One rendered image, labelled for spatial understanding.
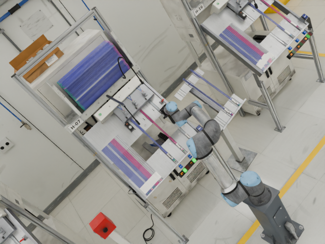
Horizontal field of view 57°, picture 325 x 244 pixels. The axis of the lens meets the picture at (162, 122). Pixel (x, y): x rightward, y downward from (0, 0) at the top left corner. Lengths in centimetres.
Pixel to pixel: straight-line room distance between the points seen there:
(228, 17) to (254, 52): 41
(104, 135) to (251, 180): 119
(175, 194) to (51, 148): 183
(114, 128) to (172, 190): 87
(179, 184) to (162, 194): 20
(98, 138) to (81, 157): 179
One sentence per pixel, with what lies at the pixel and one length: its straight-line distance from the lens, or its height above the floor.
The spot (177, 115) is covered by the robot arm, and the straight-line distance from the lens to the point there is 213.
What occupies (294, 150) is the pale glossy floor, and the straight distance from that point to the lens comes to 303.
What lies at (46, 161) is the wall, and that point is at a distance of 412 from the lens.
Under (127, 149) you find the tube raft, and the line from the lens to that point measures 240.
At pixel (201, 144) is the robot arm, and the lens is 178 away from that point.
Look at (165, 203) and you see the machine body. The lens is 295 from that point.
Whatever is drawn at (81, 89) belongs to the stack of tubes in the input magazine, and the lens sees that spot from 233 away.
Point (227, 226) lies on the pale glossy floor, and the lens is 280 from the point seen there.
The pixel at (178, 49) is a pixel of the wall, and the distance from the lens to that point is 453.
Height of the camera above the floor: 233
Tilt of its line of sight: 34 degrees down
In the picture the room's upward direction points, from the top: 37 degrees counter-clockwise
